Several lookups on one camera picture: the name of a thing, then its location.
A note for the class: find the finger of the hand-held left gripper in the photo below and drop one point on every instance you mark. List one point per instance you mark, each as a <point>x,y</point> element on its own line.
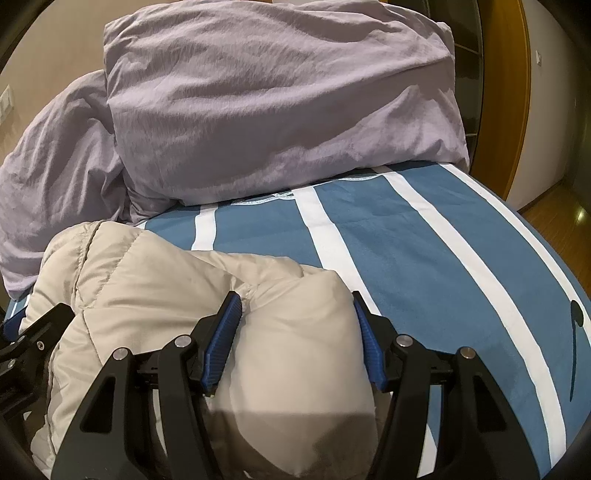
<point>44,334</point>

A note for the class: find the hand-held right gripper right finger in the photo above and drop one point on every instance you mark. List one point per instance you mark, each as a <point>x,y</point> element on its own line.
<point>371,353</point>

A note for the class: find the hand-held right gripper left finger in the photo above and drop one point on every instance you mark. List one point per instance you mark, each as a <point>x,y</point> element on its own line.
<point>221,344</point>

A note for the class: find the beige puffer jacket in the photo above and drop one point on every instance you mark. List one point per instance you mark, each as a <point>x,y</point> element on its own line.
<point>286,369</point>

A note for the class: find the blue white striped blanket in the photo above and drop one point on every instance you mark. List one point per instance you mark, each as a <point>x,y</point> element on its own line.
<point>415,240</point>

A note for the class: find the lavender pillow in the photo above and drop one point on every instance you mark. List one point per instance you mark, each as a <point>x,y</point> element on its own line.
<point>277,92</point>
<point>60,184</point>

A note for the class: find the lavender pillow on top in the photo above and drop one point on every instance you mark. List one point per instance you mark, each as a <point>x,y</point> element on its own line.
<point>277,92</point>

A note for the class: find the beige wall switch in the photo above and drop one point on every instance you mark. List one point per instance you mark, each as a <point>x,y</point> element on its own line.
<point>5,105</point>

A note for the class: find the wooden door frame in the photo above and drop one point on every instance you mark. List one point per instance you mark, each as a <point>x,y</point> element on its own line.
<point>505,92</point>

